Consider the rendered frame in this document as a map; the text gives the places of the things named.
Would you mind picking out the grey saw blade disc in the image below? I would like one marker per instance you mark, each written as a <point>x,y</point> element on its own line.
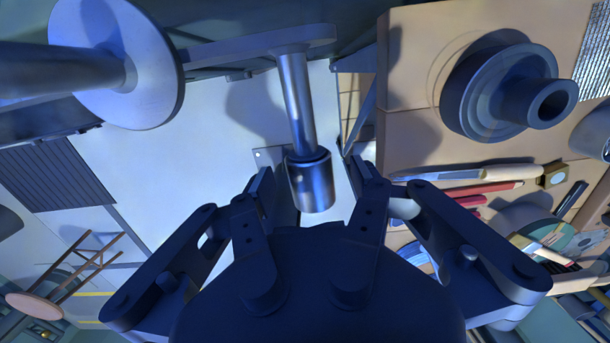
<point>584,243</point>

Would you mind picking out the blue tape roll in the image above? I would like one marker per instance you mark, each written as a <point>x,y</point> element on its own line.
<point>414,257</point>

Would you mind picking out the grey warp beam roller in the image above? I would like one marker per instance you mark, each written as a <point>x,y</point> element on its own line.
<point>57,66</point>

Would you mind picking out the silver mesh sheet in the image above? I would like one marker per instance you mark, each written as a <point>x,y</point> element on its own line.
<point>593,52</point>

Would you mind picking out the dark ribbed panel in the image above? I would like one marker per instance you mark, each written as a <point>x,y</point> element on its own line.
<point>52,176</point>

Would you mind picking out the dark grey stepped pulley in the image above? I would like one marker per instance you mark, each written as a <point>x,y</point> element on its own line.
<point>500,90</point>

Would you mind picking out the grey cylinder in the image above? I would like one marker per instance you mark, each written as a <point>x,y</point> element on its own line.
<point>588,135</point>

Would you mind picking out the grey beam flange disc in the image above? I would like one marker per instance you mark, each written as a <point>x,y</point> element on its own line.
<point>143,62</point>

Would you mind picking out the brass square block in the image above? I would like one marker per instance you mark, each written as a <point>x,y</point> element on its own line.
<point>555,176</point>

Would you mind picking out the grey green grinding disc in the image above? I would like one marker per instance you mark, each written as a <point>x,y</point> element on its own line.
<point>529,221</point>

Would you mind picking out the dark flat bar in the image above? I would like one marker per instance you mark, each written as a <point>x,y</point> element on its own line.
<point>572,197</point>

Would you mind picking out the grey bracket plate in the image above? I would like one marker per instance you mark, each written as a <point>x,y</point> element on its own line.
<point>267,157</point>

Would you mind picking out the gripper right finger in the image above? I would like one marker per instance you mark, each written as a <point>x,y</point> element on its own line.
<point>476,247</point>

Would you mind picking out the wooden stool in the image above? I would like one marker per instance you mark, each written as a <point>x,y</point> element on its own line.
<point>38,305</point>

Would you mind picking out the tan wooden bench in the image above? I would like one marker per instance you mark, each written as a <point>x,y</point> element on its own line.
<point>414,71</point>

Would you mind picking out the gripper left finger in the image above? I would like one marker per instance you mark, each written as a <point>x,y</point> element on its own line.
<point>167,266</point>

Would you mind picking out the red pencil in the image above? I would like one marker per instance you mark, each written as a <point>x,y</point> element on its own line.
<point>481,188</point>

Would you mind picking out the short red crayon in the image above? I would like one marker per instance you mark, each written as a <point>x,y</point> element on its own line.
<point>469,200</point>

